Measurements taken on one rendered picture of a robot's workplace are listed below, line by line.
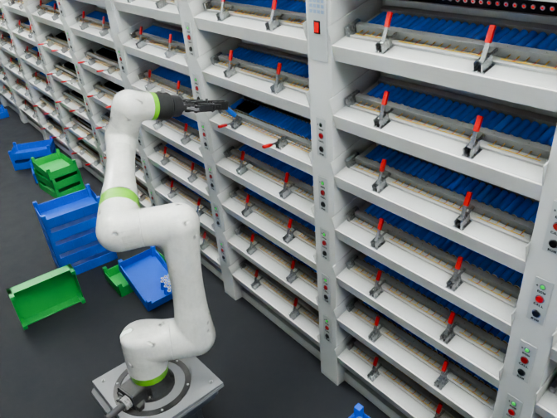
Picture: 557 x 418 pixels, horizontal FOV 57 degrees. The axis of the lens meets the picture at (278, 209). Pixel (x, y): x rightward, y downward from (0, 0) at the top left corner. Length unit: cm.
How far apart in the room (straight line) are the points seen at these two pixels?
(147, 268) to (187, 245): 130
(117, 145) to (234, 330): 108
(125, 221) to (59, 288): 138
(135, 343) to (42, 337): 108
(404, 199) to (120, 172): 84
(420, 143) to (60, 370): 182
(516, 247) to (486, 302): 20
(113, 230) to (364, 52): 81
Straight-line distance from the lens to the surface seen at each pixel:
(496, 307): 143
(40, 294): 280
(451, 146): 129
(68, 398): 238
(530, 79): 115
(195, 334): 166
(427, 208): 141
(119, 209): 150
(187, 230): 146
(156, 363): 173
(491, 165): 123
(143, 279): 273
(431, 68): 124
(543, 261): 126
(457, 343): 159
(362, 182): 152
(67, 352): 257
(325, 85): 148
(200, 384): 184
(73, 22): 330
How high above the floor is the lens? 167
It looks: 31 degrees down
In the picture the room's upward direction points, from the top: 5 degrees counter-clockwise
